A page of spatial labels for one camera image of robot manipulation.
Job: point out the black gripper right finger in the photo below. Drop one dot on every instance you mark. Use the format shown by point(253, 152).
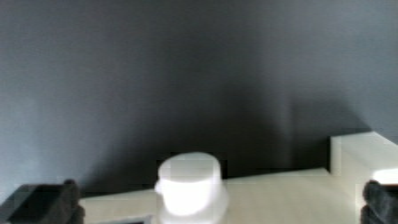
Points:
point(379, 212)

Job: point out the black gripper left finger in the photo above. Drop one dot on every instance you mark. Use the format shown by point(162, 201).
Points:
point(43, 204)

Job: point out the white cabinet body box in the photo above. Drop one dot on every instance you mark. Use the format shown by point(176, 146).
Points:
point(315, 196)

